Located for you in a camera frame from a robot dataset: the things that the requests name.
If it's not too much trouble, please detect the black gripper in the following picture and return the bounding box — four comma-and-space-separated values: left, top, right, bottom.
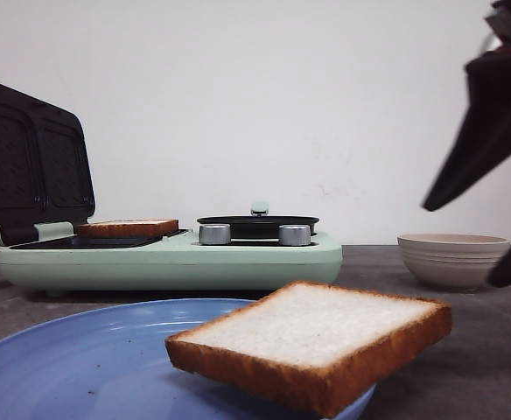
423, 0, 511, 211

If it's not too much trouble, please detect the cream ribbed bowl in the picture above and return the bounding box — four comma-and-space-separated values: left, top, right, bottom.
397, 234, 510, 291

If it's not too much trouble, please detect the white bread slice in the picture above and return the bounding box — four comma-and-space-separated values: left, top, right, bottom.
76, 219, 179, 238
165, 281, 452, 418

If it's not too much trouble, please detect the black sandwich maker lid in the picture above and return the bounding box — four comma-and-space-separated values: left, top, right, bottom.
0, 84, 95, 246

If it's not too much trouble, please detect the right silver control knob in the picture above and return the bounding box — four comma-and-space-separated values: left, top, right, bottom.
278, 224, 312, 247

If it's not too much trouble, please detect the silver control knob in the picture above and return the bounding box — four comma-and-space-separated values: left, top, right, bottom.
199, 223, 231, 246
278, 224, 312, 247

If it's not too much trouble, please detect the black round frying pan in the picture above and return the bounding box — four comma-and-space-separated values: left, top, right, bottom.
197, 202, 320, 240

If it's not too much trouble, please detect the left silver control knob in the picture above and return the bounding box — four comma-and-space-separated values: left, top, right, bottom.
199, 223, 231, 246

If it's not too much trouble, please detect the blue plastic plate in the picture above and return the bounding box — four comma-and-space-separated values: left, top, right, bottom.
0, 297, 377, 420

